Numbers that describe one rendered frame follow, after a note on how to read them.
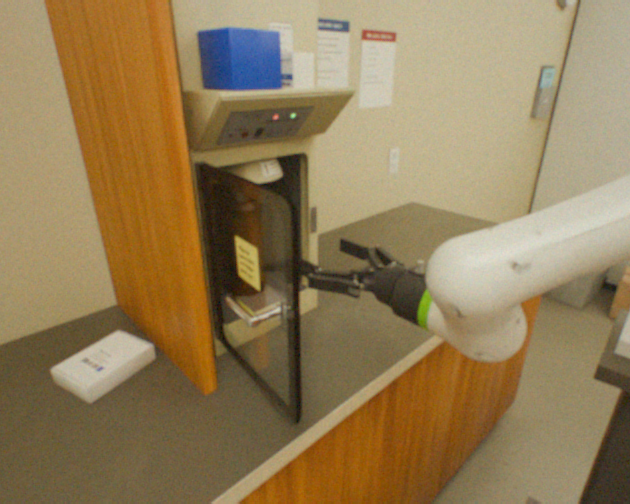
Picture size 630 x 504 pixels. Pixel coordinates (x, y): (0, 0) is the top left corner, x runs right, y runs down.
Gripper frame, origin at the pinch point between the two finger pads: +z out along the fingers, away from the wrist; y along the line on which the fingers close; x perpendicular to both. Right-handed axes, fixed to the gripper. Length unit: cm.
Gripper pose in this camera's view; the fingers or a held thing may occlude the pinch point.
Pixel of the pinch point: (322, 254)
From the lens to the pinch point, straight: 83.7
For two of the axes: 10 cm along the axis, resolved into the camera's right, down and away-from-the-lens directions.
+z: -6.9, -3.0, 6.6
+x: 0.0, 9.1, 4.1
